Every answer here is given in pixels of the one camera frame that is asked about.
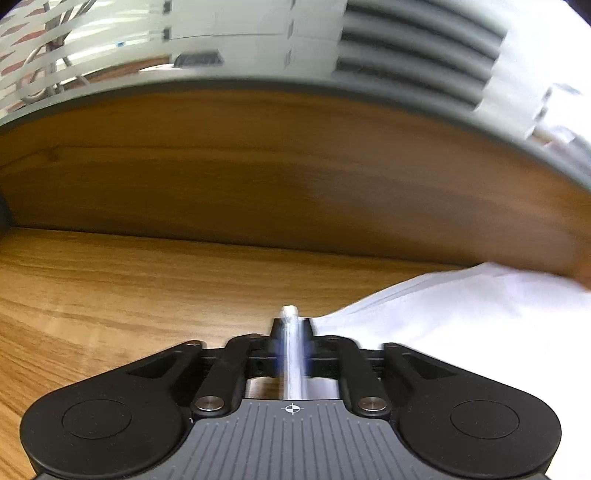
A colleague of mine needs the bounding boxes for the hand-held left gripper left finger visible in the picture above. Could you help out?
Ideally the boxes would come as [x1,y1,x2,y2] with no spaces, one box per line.
[126,318,288,420]

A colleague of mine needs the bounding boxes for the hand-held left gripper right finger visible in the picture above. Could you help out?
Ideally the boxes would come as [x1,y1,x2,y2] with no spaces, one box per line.
[298,318,459,420]

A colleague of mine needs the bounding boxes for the white shirt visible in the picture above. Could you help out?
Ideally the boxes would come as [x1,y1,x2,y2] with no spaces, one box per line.
[281,261,591,480]

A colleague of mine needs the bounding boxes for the wood and glass desk partition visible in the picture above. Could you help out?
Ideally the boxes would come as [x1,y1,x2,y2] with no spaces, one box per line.
[0,0,591,291]

